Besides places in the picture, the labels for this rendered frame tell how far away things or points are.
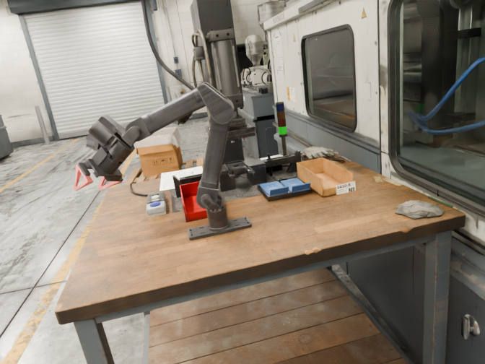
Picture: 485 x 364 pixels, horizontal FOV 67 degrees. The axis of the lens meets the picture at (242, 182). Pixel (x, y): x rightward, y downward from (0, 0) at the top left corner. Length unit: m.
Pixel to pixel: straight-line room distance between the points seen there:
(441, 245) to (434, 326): 0.29
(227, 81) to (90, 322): 0.93
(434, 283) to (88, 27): 10.33
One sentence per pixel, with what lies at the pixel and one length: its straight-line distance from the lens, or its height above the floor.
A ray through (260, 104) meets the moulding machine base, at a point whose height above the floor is 0.86.
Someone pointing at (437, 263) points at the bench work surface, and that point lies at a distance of 1.27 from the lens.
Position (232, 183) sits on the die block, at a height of 0.93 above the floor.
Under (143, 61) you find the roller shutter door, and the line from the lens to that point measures 10.65.
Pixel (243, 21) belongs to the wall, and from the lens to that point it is 10.86.
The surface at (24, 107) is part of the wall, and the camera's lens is 11.50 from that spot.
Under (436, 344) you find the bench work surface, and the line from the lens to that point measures 1.45.
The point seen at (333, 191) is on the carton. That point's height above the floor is 0.92.
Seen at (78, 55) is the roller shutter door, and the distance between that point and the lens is 10.94.
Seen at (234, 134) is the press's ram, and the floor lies 1.12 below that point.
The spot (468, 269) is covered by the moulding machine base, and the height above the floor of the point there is 0.70.
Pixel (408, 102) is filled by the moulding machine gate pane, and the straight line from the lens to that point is 1.42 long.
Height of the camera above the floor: 1.39
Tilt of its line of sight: 18 degrees down
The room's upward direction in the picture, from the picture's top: 8 degrees counter-clockwise
